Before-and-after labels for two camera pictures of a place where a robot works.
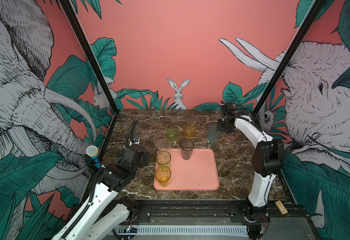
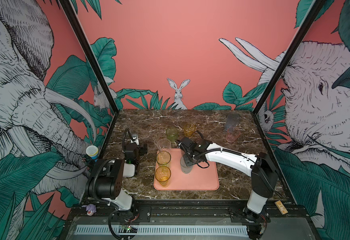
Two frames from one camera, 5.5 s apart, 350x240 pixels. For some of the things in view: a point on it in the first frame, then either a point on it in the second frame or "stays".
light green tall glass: x=163 y=158 stays
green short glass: x=171 y=134 stays
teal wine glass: x=213 y=132 to x=185 y=169
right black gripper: x=219 y=126 to x=188 y=163
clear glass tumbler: x=163 y=144 stays
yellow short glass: x=188 y=129 stays
